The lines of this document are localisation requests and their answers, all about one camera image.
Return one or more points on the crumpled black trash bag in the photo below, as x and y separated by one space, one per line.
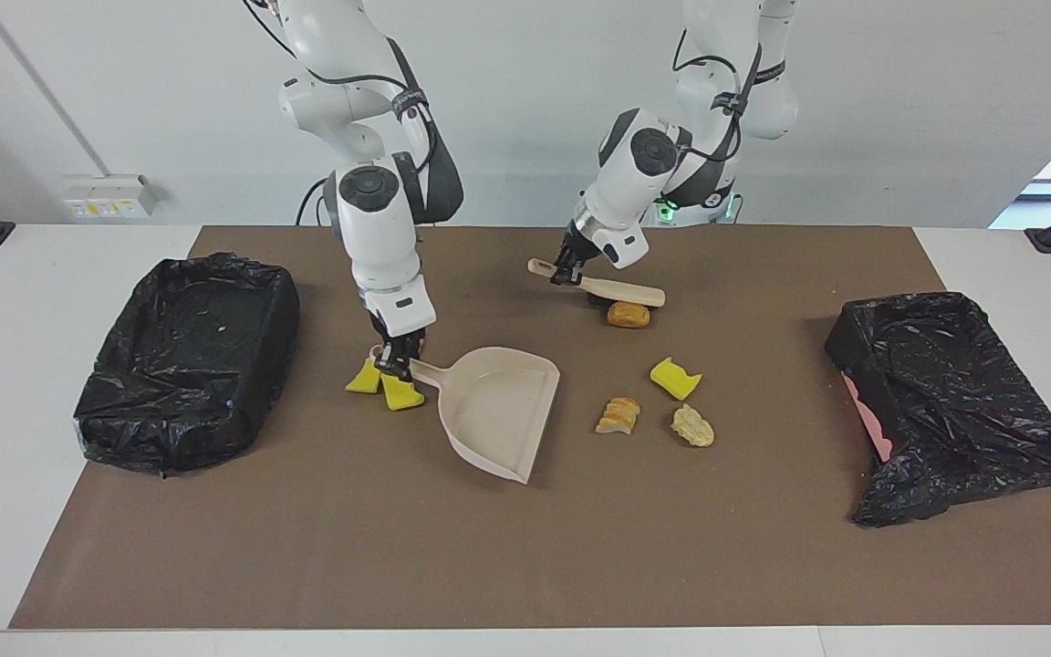
945 392

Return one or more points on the white wall socket box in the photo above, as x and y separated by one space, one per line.
106 196

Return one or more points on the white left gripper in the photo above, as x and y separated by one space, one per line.
612 239

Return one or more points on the beige hand brush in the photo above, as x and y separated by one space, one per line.
626 292

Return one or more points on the pink plastic bin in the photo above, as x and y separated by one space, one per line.
872 424

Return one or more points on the brown table mat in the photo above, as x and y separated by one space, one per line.
525 547

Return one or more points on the pale cream bread piece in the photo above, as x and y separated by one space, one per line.
691 426

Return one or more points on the striped toy croissant piece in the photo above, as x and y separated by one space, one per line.
619 417

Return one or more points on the beige plastic dustpan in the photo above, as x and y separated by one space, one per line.
498 411

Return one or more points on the brown bread roll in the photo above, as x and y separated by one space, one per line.
628 316

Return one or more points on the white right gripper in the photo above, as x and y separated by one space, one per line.
402 308

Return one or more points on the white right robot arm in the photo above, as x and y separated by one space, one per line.
375 228

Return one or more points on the black bag-lined trash bin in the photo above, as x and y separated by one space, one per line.
188 365

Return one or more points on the yellow sponge piece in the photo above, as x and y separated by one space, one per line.
402 394
674 379
363 379

